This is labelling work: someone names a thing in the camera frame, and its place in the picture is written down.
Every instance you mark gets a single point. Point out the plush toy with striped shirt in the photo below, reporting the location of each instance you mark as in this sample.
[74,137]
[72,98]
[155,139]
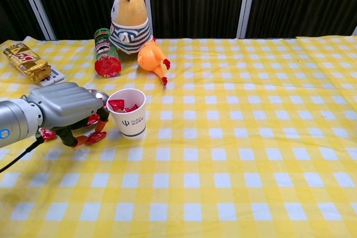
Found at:
[129,12]

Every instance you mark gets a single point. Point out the white paper cup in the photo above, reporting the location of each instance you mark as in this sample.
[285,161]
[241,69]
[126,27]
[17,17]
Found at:
[131,126]

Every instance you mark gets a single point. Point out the gold chocolate bar package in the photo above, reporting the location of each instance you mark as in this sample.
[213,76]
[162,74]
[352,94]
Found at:
[26,61]

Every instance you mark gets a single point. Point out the red candy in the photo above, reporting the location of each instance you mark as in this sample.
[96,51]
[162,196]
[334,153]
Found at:
[131,108]
[93,119]
[96,137]
[48,134]
[116,103]

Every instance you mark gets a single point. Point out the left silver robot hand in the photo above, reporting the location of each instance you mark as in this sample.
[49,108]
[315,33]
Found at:
[64,104]

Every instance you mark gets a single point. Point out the orange rubber chicken toy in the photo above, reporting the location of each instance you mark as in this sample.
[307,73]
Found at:
[149,58]

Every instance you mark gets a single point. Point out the yellow checkered tablecloth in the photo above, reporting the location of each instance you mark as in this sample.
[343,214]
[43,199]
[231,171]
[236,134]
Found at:
[223,151]

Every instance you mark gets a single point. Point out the green Pringles can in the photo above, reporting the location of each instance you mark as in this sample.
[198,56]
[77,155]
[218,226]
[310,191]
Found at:
[104,51]

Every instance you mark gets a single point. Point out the round silver metal plate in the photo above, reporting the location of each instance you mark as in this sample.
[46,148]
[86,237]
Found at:
[97,93]

